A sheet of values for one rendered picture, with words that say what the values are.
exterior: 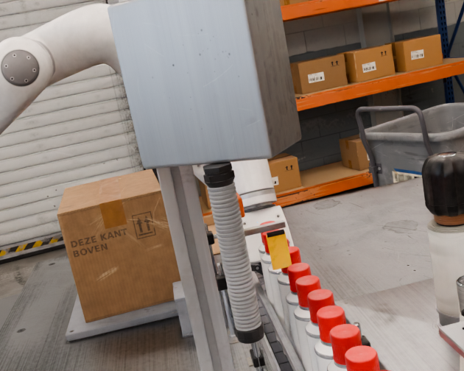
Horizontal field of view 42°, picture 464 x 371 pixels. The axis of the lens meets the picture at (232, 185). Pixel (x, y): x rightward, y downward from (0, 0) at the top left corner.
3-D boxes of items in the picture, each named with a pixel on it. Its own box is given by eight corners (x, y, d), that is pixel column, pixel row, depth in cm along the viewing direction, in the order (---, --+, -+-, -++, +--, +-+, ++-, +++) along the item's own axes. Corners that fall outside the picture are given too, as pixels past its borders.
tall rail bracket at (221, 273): (262, 333, 122) (248, 258, 119) (227, 341, 122) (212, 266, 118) (259, 327, 125) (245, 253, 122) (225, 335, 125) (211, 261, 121)
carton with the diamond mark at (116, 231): (186, 297, 143) (162, 189, 136) (85, 324, 139) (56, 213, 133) (171, 258, 172) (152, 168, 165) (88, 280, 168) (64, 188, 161)
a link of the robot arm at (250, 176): (222, 201, 119) (250, 191, 112) (207, 138, 121) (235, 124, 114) (252, 196, 125) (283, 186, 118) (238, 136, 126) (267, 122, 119)
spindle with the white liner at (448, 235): (504, 330, 97) (488, 152, 91) (453, 342, 97) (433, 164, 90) (475, 308, 106) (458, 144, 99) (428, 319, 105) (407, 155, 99)
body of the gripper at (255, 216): (232, 207, 114) (245, 265, 112) (283, 196, 115) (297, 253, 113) (229, 211, 121) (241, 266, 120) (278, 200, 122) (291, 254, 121)
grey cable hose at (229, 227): (268, 341, 69) (234, 164, 64) (238, 348, 68) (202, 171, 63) (262, 327, 72) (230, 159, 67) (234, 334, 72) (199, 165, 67)
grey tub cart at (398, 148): (455, 221, 399) (440, 78, 378) (549, 235, 347) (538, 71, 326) (363, 267, 354) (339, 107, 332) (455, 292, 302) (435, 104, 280)
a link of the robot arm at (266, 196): (232, 196, 114) (236, 211, 113) (277, 186, 115) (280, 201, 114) (229, 201, 122) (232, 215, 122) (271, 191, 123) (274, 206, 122)
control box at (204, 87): (272, 159, 62) (239, -30, 58) (141, 170, 71) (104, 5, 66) (306, 138, 71) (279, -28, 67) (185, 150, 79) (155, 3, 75)
